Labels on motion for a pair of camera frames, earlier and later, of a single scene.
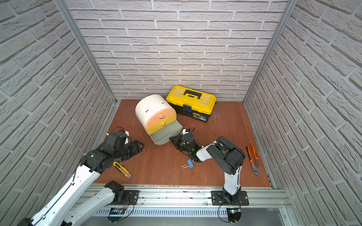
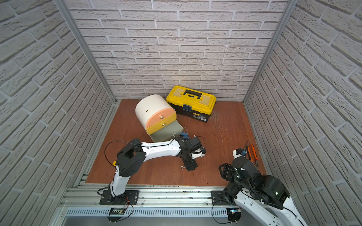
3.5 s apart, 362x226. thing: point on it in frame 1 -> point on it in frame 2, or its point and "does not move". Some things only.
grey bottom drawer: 163,135 does not move
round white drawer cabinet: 158,117 does not move
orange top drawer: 159,115 does not move
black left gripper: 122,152 -> 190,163
